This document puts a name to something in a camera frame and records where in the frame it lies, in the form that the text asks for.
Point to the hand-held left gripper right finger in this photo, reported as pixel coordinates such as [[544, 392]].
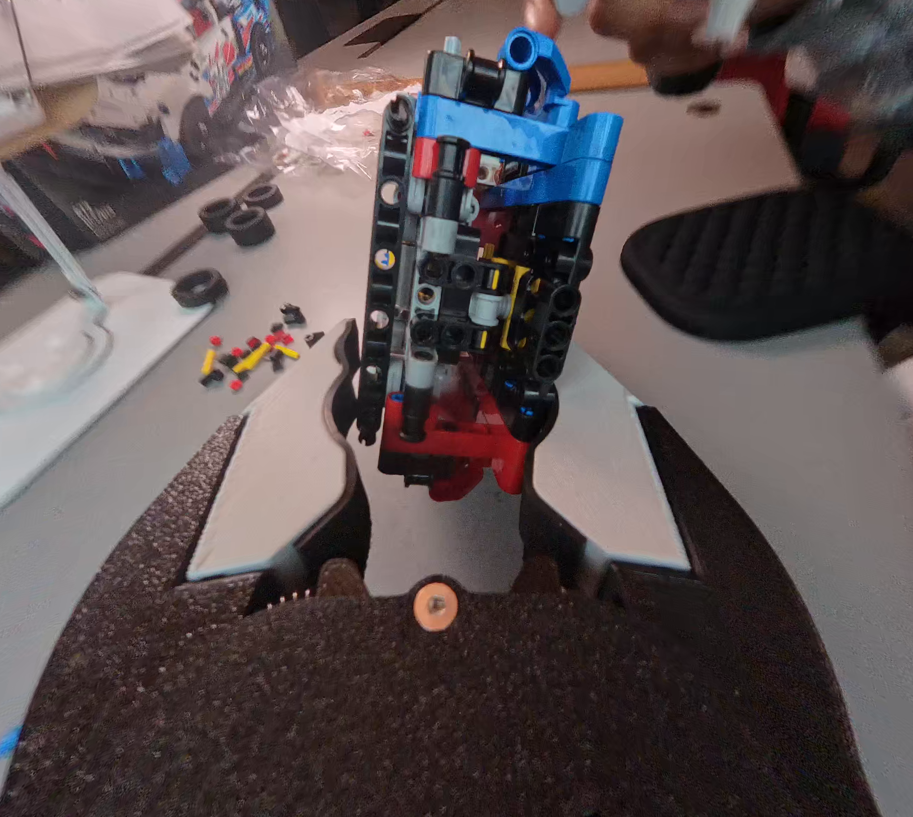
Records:
[[613, 475]]

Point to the red fabric tote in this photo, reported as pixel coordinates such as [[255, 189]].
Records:
[[770, 97]]

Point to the brick-built toy car chassis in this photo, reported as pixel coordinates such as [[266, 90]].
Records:
[[485, 261]]

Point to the person's right hand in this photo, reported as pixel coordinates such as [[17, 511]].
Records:
[[628, 25]]

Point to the pile of red yellow black bricks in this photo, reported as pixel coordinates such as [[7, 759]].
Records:
[[249, 353]]

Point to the person's right forearm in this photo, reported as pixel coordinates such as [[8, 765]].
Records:
[[842, 47]]

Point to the toy car set box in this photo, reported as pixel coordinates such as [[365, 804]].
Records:
[[214, 47]]

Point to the black mesh armrest pad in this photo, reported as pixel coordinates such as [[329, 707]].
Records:
[[749, 261]]

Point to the white lamp stand base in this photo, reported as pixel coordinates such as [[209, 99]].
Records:
[[107, 346]]

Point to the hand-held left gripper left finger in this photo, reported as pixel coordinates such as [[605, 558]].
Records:
[[278, 475]]

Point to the clear plastic bag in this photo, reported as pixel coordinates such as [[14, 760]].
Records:
[[321, 118]]

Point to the black rubber tyre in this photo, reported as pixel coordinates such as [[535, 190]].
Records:
[[264, 195], [214, 218], [249, 232], [200, 293]]

